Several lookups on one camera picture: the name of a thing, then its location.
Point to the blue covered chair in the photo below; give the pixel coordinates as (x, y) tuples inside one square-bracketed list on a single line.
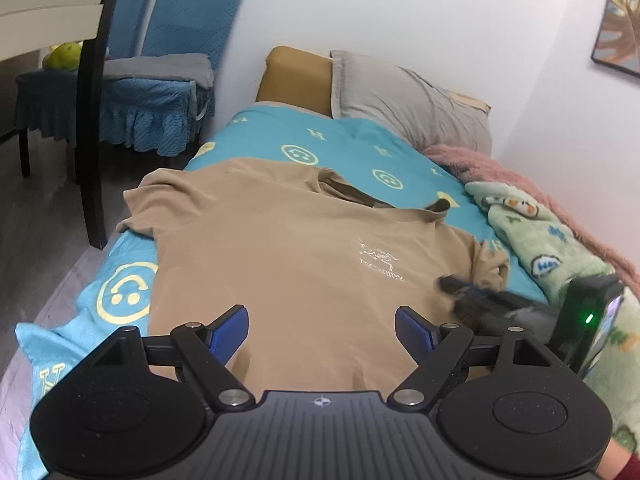
[(58, 29), (165, 116)]

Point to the person right hand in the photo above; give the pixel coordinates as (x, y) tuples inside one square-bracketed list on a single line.
[(614, 460)]

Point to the tan t-shirt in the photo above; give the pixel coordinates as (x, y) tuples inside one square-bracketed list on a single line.
[(320, 266)]

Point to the pink fluffy blanket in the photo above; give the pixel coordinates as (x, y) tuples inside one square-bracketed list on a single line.
[(469, 166)]

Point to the framed gold leaf painting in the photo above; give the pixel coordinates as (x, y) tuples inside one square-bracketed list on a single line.
[(617, 42)]

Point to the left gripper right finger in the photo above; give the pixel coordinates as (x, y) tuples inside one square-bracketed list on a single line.
[(439, 353)]

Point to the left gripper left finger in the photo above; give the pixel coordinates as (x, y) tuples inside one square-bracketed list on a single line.
[(204, 351)]

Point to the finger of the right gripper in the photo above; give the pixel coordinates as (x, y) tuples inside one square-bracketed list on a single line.
[(455, 287)]

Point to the teal smiley bed sheet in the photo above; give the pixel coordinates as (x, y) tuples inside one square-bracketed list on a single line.
[(363, 153)]

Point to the blue covered chair right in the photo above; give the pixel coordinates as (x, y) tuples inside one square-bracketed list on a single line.
[(165, 116)]

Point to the grey folded cloth on chair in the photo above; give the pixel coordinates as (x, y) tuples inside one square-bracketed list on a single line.
[(190, 67)]

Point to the blue covered chair left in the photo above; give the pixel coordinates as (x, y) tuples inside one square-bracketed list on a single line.
[(58, 29)]

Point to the yellow green toy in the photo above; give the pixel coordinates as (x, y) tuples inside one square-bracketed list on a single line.
[(63, 57)]

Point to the yellow pillow behind grey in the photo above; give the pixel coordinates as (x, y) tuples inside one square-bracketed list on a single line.
[(468, 101)]

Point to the mustard yellow headboard cushion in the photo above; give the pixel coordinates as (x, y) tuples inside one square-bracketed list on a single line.
[(299, 78)]

